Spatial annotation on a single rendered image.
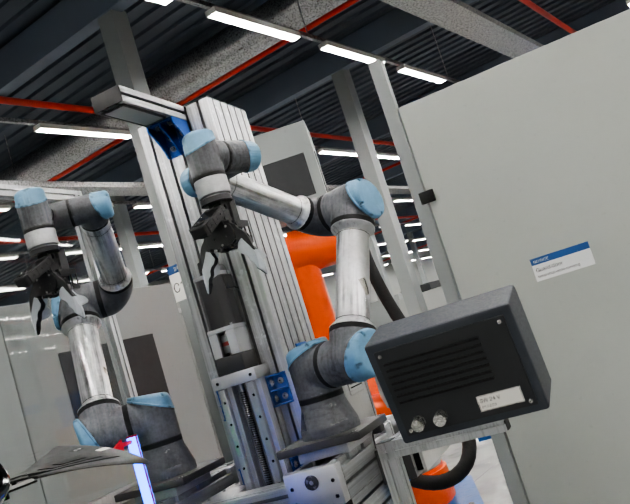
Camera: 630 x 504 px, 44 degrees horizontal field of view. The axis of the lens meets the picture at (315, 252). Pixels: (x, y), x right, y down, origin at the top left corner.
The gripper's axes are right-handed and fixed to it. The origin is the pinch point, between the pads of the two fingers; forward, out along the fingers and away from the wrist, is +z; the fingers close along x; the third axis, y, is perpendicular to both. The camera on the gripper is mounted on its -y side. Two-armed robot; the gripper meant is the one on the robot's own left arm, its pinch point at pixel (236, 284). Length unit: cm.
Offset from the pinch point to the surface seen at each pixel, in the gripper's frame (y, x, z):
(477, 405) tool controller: -18, -47, 35
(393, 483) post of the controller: -16, -28, 45
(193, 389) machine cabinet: 373, 269, 20
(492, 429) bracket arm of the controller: -16, -48, 40
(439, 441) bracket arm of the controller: -16, -38, 40
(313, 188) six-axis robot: 340, 109, -86
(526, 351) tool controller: -19, -58, 28
